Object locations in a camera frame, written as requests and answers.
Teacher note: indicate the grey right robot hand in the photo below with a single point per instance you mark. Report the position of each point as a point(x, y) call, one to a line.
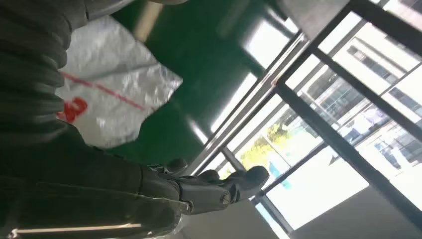
point(99, 198)

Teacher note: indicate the green conveyor belt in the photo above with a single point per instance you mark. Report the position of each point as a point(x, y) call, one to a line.
point(204, 56)

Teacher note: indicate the silver conveyor side rail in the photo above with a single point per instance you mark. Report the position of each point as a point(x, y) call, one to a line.
point(244, 105)

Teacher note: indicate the black window frame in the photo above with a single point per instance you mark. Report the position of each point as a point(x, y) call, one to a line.
point(333, 138)

